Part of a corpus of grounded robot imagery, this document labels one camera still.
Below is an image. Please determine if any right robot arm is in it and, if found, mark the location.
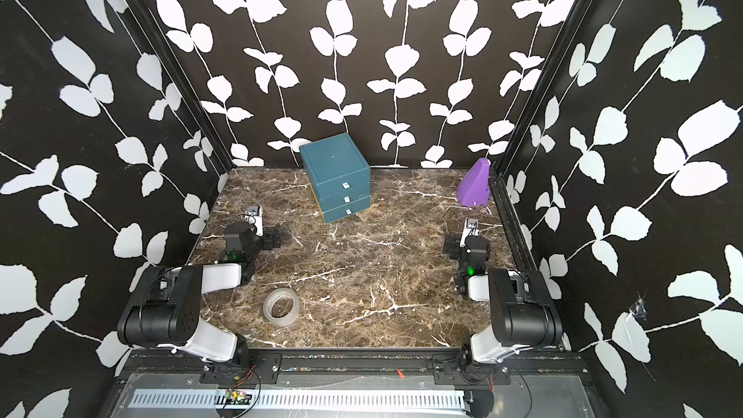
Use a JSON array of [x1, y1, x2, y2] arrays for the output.
[[443, 230, 563, 366]]

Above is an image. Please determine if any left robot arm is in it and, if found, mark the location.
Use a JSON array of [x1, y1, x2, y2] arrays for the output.
[[117, 221, 282, 366]]

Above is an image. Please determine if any teal three-drawer cabinet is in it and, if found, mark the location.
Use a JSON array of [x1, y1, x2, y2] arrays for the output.
[[300, 133, 372, 224]]

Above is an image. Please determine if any clear tape roll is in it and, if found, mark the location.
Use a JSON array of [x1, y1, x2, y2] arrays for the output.
[[262, 288, 301, 328]]

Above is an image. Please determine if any purple wedge block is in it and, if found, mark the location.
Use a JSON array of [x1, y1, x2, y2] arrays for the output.
[[456, 158, 491, 207]]

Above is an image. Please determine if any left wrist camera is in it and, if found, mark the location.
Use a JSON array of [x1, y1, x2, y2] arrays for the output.
[[244, 205, 263, 236]]

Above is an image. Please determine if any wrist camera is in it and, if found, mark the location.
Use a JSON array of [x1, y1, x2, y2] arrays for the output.
[[244, 205, 263, 236], [460, 218, 479, 248]]

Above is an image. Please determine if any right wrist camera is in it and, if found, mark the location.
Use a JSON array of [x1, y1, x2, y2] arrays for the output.
[[460, 218, 479, 248]]

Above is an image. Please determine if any black front mounting rail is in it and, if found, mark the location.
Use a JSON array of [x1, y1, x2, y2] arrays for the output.
[[118, 348, 592, 388]]

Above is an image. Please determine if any white perforated cable tray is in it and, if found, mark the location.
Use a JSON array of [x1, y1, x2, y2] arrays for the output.
[[125, 389, 469, 413]]

